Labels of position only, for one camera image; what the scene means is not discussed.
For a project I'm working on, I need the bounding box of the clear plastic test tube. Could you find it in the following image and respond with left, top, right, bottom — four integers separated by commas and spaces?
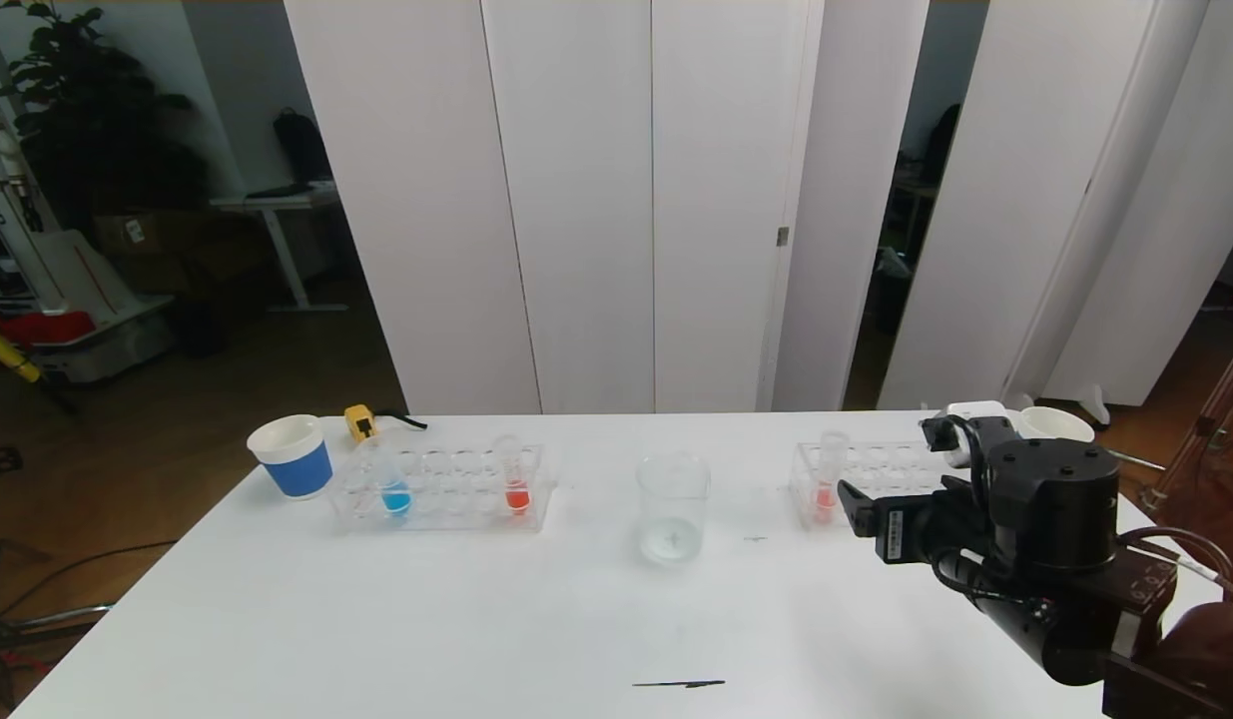
816, 429, 852, 525

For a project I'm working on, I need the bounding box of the test tube with red liquid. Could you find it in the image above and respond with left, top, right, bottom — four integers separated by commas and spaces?
492, 434, 533, 517

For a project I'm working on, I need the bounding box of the clear beaker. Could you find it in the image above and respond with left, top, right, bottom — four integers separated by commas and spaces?
636, 451, 712, 566

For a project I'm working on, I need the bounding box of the clear plastic test tube rack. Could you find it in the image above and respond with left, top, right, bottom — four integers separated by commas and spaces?
328, 442, 559, 535
788, 439, 976, 530

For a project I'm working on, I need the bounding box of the test tube with blue liquid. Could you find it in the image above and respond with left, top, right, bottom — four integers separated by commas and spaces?
361, 436, 414, 520

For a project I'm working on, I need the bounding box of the white folding partition screen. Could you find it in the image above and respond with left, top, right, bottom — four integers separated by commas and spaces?
876, 0, 1233, 412
285, 0, 931, 415

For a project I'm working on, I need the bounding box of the yellow tape measure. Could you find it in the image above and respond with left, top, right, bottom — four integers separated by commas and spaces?
343, 404, 429, 443

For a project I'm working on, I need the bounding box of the blue and white paper cup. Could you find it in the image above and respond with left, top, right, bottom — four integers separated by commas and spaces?
247, 414, 334, 500
1015, 405, 1096, 445

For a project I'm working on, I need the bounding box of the white desk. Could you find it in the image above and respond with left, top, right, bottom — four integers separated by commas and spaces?
210, 185, 349, 313

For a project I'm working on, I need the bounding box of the black backpack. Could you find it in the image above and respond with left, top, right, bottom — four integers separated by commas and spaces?
273, 108, 333, 184

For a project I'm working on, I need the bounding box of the cardboard box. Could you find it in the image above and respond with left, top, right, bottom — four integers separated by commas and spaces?
94, 212, 183, 263

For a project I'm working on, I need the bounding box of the white floor machine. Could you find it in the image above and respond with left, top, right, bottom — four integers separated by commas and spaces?
0, 75, 175, 385

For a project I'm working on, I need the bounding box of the potted green plant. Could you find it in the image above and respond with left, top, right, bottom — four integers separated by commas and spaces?
0, 0, 213, 236

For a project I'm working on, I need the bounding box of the red flat object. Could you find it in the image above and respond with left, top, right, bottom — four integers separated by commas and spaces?
0, 305, 96, 348

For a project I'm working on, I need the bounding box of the brown wooden stand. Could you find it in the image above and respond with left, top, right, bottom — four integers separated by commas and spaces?
1140, 330, 1233, 600

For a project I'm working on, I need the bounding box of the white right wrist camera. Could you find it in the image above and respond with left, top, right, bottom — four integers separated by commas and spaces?
940, 401, 1021, 468

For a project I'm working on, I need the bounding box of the black floor cable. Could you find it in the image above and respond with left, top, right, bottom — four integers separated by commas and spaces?
0, 539, 178, 615

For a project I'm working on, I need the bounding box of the yellow tool handle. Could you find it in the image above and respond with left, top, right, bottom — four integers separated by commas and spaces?
0, 318, 43, 385

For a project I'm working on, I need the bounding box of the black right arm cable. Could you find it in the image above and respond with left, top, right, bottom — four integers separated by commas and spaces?
1115, 527, 1233, 605

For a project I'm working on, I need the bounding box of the metal chair frame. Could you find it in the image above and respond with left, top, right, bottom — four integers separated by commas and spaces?
0, 539, 113, 660

